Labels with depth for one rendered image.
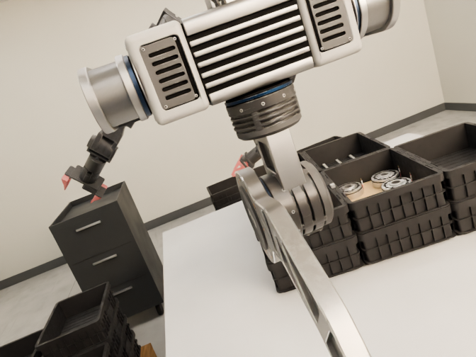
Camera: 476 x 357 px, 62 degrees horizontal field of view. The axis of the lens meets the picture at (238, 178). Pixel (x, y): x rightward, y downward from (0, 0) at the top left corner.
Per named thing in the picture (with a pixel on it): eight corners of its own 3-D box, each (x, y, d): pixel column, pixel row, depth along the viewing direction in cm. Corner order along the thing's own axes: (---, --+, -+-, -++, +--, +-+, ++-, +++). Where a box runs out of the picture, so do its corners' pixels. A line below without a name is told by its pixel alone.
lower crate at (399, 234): (460, 239, 123) (452, 205, 120) (367, 268, 125) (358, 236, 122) (404, 198, 162) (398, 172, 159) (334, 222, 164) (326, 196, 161)
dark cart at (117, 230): (170, 316, 273) (116, 201, 249) (108, 343, 268) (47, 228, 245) (168, 277, 332) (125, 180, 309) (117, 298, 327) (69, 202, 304)
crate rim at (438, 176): (447, 179, 118) (445, 172, 117) (350, 212, 120) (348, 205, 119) (393, 152, 156) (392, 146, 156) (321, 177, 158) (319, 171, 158)
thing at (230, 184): (266, 216, 344) (249, 169, 332) (276, 227, 315) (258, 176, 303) (224, 234, 340) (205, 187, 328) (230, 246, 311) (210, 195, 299)
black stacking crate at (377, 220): (452, 207, 120) (445, 173, 117) (359, 239, 122) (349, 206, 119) (398, 174, 159) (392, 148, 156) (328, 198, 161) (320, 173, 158)
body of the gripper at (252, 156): (241, 159, 169) (254, 147, 167) (243, 154, 179) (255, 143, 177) (251, 170, 170) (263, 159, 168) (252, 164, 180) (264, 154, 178)
